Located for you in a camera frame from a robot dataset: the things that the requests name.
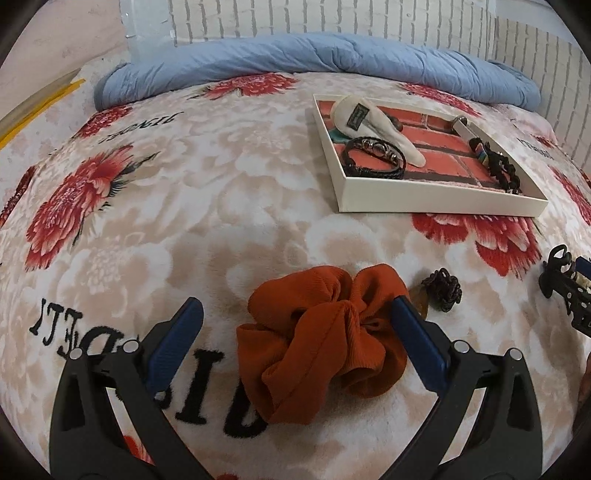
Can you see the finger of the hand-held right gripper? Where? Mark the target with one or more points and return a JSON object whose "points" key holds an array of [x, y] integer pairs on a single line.
{"points": [[582, 314]]}

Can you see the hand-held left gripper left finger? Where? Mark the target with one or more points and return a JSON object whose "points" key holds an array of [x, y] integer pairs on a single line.
{"points": [[178, 334]]}

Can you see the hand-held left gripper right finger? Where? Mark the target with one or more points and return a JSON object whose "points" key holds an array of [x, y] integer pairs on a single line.
{"points": [[418, 334]]}

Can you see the orange fabric scrunchie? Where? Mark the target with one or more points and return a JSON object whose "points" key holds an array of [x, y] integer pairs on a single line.
{"points": [[318, 337]]}

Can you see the cream tray with brick-pattern lining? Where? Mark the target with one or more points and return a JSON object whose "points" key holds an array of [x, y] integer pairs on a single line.
{"points": [[443, 184]]}

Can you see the colourful patterned hair clip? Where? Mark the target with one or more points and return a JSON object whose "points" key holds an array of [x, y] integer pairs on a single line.
{"points": [[478, 147]]}

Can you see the white glasses case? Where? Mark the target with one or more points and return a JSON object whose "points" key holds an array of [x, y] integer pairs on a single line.
{"points": [[369, 122]]}

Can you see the red floral fleece blanket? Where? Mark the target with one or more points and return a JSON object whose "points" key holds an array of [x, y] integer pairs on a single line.
{"points": [[175, 221]]}

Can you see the wooden board with yellow tape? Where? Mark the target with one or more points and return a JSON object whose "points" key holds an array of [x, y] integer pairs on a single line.
{"points": [[37, 108]]}

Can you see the rolled blue duvet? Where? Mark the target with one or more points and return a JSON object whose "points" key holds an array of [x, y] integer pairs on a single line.
{"points": [[300, 55]]}

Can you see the clear plastic sheet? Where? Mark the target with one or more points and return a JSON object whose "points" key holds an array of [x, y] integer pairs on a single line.
{"points": [[147, 27]]}

